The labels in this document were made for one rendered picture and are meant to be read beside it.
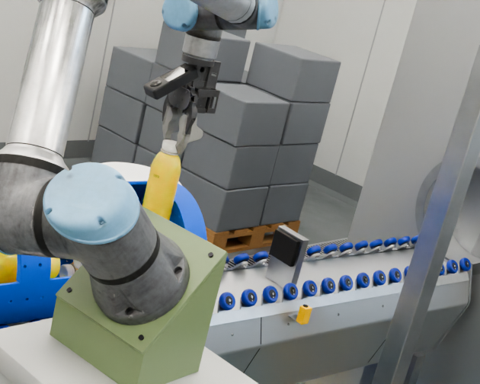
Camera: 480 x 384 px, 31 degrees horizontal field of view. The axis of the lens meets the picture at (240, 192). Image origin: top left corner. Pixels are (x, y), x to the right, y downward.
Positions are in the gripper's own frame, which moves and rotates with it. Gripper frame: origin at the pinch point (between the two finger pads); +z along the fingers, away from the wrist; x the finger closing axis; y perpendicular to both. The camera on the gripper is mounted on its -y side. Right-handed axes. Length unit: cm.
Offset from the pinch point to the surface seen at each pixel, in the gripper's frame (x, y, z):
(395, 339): -27, 65, 44
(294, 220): 204, 282, 118
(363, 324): -9, 77, 51
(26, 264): -8.7, -35.9, 21.5
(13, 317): -6.6, -35.5, 33.9
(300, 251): 0, 52, 30
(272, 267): 8, 52, 38
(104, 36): 357, 217, 43
